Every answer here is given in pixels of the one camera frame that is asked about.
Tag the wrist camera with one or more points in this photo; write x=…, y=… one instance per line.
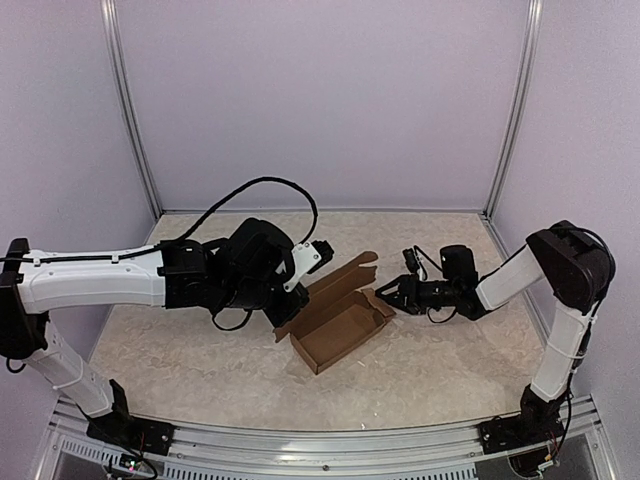
x=413, y=258
x=302, y=259

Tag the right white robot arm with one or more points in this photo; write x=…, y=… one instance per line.
x=572, y=263

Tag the aluminium frame post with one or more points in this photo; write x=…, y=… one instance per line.
x=125, y=99
x=517, y=109

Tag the front aluminium rail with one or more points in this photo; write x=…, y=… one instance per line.
x=445, y=451

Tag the left aluminium frame post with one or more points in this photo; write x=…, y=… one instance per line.
x=125, y=99

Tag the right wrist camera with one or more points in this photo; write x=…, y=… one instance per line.
x=413, y=258

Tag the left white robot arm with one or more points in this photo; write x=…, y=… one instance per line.
x=171, y=274

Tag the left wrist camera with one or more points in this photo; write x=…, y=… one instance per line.
x=302, y=259

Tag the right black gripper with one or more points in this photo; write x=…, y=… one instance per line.
x=409, y=287

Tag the right aluminium frame post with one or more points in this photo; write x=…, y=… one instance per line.
x=517, y=109

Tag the brown cardboard box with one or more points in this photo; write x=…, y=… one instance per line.
x=343, y=313

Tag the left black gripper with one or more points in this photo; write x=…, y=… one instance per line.
x=281, y=316

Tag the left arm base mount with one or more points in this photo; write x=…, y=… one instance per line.
x=132, y=433

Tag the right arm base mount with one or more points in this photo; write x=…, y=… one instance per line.
x=501, y=434

